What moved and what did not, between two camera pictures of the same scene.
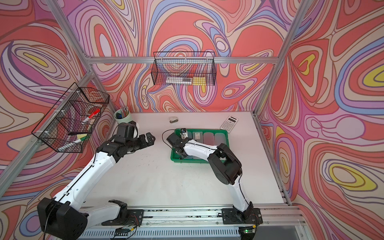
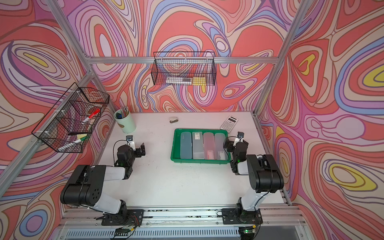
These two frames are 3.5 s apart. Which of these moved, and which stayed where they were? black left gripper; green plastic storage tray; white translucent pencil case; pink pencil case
Moved: black left gripper
Stayed: pink pencil case; white translucent pencil case; green plastic storage tray
